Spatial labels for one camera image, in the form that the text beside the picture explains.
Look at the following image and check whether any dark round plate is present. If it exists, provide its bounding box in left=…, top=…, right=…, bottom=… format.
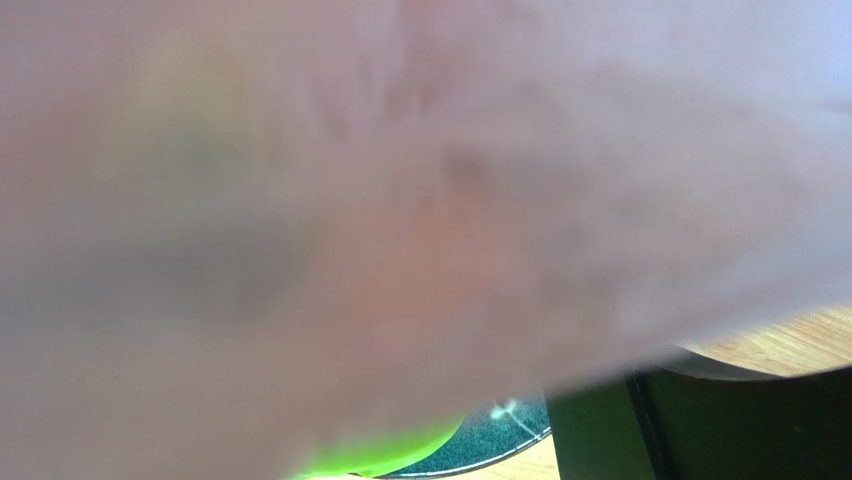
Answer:
left=383, top=393, right=551, bottom=479

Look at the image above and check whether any pink plastic bag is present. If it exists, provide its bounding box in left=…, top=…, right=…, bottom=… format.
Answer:
left=1, top=1, right=851, bottom=479

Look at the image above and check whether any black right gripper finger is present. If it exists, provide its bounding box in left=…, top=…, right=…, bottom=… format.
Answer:
left=547, top=368, right=851, bottom=480

